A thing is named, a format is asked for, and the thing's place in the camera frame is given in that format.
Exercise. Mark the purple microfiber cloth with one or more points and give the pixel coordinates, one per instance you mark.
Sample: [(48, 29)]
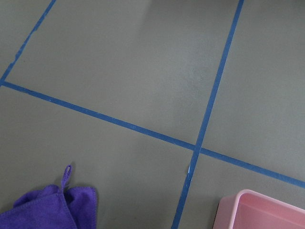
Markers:
[(54, 207)]

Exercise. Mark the pink plastic bin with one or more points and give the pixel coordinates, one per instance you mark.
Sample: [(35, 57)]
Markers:
[(251, 210)]

